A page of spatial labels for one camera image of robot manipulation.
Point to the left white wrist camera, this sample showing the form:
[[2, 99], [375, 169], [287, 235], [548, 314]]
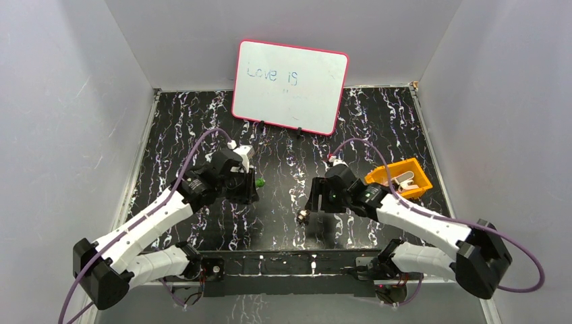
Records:
[[246, 152]]

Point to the green water faucet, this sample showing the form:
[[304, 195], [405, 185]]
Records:
[[259, 182]]

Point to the orange parts bin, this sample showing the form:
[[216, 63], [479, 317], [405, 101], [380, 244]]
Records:
[[379, 175]]

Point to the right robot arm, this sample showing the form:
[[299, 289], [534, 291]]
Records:
[[473, 257]]

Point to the pink framed whiteboard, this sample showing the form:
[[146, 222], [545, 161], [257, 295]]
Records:
[[289, 86]]

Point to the silver hex nut fitting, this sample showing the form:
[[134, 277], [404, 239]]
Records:
[[303, 217]]

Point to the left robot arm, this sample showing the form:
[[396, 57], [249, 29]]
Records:
[[109, 267]]

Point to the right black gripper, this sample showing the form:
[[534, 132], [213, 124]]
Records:
[[320, 185]]

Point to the white part in bin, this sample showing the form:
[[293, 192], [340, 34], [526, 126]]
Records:
[[405, 182]]

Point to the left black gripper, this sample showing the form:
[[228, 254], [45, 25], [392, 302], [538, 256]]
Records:
[[246, 187]]

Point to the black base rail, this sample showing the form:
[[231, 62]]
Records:
[[284, 272]]

